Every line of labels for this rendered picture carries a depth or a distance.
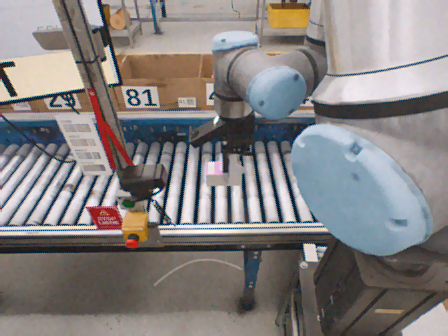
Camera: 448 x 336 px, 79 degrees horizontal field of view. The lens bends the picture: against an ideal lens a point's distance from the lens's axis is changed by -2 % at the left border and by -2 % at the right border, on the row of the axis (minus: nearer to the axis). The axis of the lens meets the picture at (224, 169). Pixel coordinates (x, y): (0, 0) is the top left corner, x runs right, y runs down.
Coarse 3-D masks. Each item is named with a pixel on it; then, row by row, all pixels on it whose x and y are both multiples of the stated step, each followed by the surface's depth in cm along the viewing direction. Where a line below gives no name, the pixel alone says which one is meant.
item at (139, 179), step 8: (128, 168) 73; (136, 168) 73; (144, 168) 73; (152, 168) 73; (160, 168) 73; (128, 176) 71; (136, 176) 71; (144, 176) 71; (152, 176) 71; (160, 176) 71; (120, 184) 72; (128, 184) 71; (136, 184) 71; (144, 184) 71; (152, 184) 71; (160, 184) 72; (136, 192) 76; (144, 192) 76; (136, 200) 77
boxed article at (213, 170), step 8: (208, 168) 77; (216, 168) 77; (208, 176) 75; (216, 176) 75; (232, 176) 75; (240, 176) 75; (208, 184) 77; (216, 184) 78; (224, 184) 78; (232, 184) 78; (240, 184) 78
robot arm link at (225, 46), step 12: (216, 36) 53; (228, 36) 52; (240, 36) 52; (252, 36) 51; (216, 48) 52; (228, 48) 50; (240, 48) 50; (216, 60) 54; (228, 60) 51; (216, 72) 55; (216, 84) 57; (228, 84) 53; (216, 96) 59; (228, 96) 57
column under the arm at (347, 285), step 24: (336, 240) 67; (312, 264) 88; (336, 264) 66; (360, 264) 54; (384, 264) 55; (312, 288) 82; (336, 288) 65; (360, 288) 53; (384, 288) 52; (408, 288) 51; (432, 288) 51; (312, 312) 77; (336, 312) 64; (360, 312) 61; (384, 312) 59; (408, 312) 59
